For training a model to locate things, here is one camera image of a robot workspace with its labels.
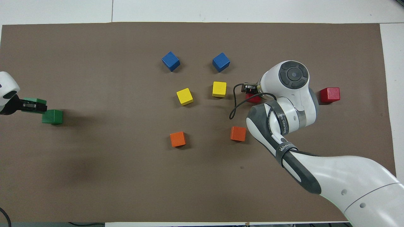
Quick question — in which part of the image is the blue wooden block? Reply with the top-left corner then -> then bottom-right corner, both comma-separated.
162,51 -> 181,72
212,52 -> 231,73

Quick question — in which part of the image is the orange wooden block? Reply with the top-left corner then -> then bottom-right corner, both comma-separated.
170,131 -> 187,148
230,126 -> 247,142

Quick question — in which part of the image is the yellow wooden block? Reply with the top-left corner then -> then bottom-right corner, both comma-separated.
176,88 -> 194,106
212,81 -> 227,98

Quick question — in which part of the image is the brown table mat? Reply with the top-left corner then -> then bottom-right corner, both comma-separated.
0,21 -> 402,224

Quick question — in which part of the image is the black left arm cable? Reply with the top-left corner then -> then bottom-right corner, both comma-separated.
0,207 -> 12,227

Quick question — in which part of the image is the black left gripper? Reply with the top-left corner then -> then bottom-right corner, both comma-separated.
19,100 -> 48,113

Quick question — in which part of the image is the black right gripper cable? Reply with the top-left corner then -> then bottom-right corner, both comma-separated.
229,83 -> 278,120

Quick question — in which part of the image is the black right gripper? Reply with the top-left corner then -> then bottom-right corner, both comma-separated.
242,83 -> 262,94

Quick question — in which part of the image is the green wooden block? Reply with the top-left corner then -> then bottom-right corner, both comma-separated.
42,109 -> 63,125
23,97 -> 47,114

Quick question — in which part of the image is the thin black cable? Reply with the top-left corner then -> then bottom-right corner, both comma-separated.
68,222 -> 105,227

